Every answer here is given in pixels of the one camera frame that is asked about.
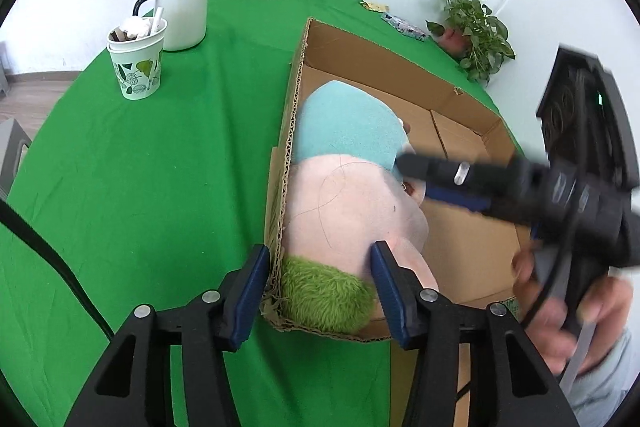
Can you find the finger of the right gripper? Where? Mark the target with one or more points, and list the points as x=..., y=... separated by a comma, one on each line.
x=488, y=207
x=473, y=177

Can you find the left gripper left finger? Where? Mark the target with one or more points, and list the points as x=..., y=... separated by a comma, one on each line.
x=131, y=385

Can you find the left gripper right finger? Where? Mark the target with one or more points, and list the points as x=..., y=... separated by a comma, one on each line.
x=510, y=383

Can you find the pink pig plush toy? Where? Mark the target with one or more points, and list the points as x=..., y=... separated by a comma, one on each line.
x=344, y=194

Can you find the grey sleeve forearm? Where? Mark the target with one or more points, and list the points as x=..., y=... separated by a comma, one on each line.
x=596, y=395

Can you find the person's right hand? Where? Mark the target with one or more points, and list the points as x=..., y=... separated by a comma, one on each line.
x=606, y=306

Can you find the large open cardboard box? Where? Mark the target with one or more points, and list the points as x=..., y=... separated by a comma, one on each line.
x=468, y=254

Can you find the right potted green plant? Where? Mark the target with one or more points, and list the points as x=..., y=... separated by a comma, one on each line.
x=474, y=37

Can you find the patterned tissue pack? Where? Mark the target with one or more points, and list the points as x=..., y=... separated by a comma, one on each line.
x=404, y=27

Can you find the yellow paper packet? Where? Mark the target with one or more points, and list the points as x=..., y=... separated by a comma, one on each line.
x=374, y=7

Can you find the grey plastic stool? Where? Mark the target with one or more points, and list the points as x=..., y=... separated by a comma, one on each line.
x=14, y=138

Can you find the white mug black lid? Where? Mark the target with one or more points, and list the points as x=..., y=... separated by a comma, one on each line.
x=186, y=22

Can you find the leaf pattern paper cup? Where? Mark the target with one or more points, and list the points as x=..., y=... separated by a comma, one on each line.
x=135, y=48

